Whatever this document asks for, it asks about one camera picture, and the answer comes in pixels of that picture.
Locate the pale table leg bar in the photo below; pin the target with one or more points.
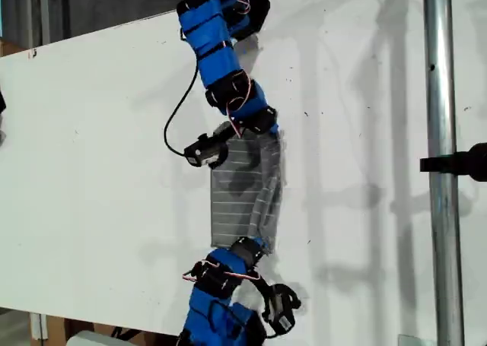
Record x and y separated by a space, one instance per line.
38 327

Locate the black post clamp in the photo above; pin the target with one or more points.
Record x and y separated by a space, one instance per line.
456 163

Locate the grey background upright bar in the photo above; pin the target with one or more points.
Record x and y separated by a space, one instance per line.
45 11

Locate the white foam block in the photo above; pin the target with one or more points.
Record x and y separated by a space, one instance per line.
91 340

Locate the steel post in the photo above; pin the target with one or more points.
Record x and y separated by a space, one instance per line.
441 95

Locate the brown cardboard box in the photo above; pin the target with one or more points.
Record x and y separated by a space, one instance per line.
57 331

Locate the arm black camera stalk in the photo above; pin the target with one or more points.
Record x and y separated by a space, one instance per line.
264 283
224 130

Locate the grey striped towel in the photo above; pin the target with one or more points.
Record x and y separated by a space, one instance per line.
232 194

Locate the dark object at table rim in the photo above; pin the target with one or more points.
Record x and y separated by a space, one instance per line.
2 102

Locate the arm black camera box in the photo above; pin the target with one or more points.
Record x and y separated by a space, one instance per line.
283 315
205 154

